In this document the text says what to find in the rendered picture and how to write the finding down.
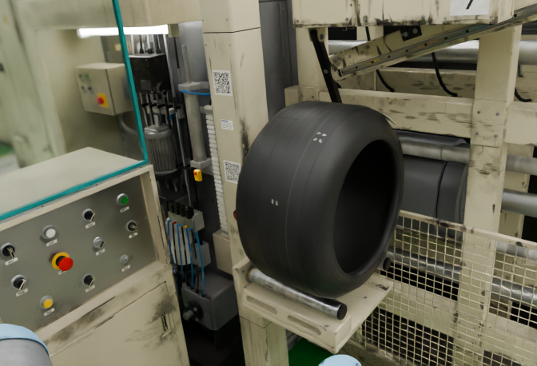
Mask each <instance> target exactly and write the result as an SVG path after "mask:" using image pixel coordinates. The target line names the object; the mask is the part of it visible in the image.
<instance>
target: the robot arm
mask: <svg viewBox="0 0 537 366"><path fill-rule="evenodd" d="M0 366H53V365H52V363H51V361H50V355H49V351H48V348H47V347H46V345H45V344H44V343H43V342H42V341H41V340H40V339H39V338H38V336H37V335H36V334H34V333H33V332H32V331H30V330H29V329H27V328H24V327H22V326H17V325H13V324H0ZM319 366H361V364H360V362H359V361H358V360H356V359H355V358H353V357H351V356H347V355H335V356H330V357H329V358H327V359H325V360H324V361H322V362H321V363H320V364H319Z"/></svg>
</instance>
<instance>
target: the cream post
mask: <svg viewBox="0 0 537 366"><path fill-rule="evenodd" d="M198 2H199V8H200V14H201V26H202V32H203V39H204V45H205V57H206V63H207V70H208V76H209V88H210V94H211V101H212V107H213V119H214V125H215V131H216V138H217V150H218V156H219V162H220V169H221V180H222V186H223V194H224V200H225V212H226V218H227V225H228V231H229V241H230V248H231V255H232V262H233V266H234V265H235V264H237V263H238V262H240V261H241V260H243V259H244V258H246V257H247V256H246V254H245V251H244V250H243V247H242V244H241V240H240V237H239V233H238V227H237V220H236V219H235V217H234V213H235V212H236V194H237V184H235V183H232V182H229V181H226V180H225V168H224V162H223V160H226V161H232V162H236V163H240V165H241V167H242V165H243V163H244V160H245V157H246V155H247V152H248V151H249V148H250V146H251V145H252V143H253V142H254V140H255V138H256V137H257V135H258V134H259V132H260V131H261V130H262V129H263V128H264V127H265V125H266V124H267V123H268V122H269V118H268V108H267V98H266V88H265V70H264V61H263V51H262V41H261V28H260V27H261V23H260V13H259V3H258V0H198ZM212 70H228V71H230V78H231V86H232V93H233V95H232V96H226V95H218V94H215V91H214V84H213V72H212ZM221 119H223V120H229V121H233V130H231V129H222V127H221ZM236 293H237V304H238V311H239V317H240V323H241V335H242V342H243V348H244V354H245V366H289V364H288V345H287V336H286V328H283V327H281V326H280V325H278V324H275V323H273V322H272V321H270V320H267V319H265V318H264V317H262V316H259V315H257V314H256V313H254V312H251V311H249V310H248V309H246V308H243V303H244V302H243V300H242V293H239V292H237V291H236Z"/></svg>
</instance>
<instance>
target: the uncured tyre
mask: <svg viewBox="0 0 537 366"><path fill-rule="evenodd" d="M282 117H288V118H295V119H299V120H294V119H287V118H282ZM318 130H319V131H323V132H325V133H328V136H327V137H326V138H325V139H324V142H323V144H322V145H321V144H318V143H315V142H312V139H313V138H314V136H315V135H316V133H317V131H318ZM403 191H404V157H403V152H402V148H401V144H400V140H399V138H398V136H397V134H396V132H395V131H394V129H393V128H392V127H391V125H390V124H389V123H388V121H387V119H386V118H385V117H384V116H383V115H382V114H381V113H379V112H378V111H376V110H374V109H371V108H369V107H367V106H364V105H353V104H344V103H336V102H328V101H302V102H298V103H295V104H292V105H289V106H287V107H285V108H283V109H282V110H281V111H279V112H278V113H277V114H276V115H274V116H273V117H272V118H271V119H270V120H269V121H268V123H267V124H266V125H265V127H264V128H263V129H262V130H261V131H260V132H259V134H258V135H257V137H256V138H255V140H254V142H253V143H252V145H251V146H250V148H249V151H248V152H247V155H246V157H245V160H244V163H243V165H242V167H241V172H240V176H239V179H238V183H237V194H236V218H237V227H238V233H239V237H240V240H241V244H242V247H243V250H244V251H245V254H246V256H247V257H248V258H249V260H250V261H251V262H252V264H253V265H254V266H255V267H257V268H258V269H259V270H260V271H261V272H262V273H263V274H265V275H266V276H268V277H271V278H273V279H274V280H278V281H279V282H282V283H284V284H287V285H289V286H292V287H294V288H297V289H299V290H300V291H303V292H306V293H308V294H310V295H313V296H316V297H321V298H337V297H340V296H343V295H345V294H347V293H349V292H351V291H353V290H355V289H357V288H359V287H360V286H361V285H362V284H364V283H365V282H366V281H367V280H368V279H369V278H370V276H371V275H372V274H373V273H374V272H375V271H376V269H377V267H378V266H379V264H380V262H381V261H382V259H383V258H384V255H385V253H386V252H387V249H388V246H389V245H390V242H391V240H392V236H393V234H394V232H395V229H396V224H397V221H398V218H399V215H400V207H401V203H402V198H403ZM271 197H276V198H280V203H279V208H275V207H272V206H269V204H270V198H271Z"/></svg>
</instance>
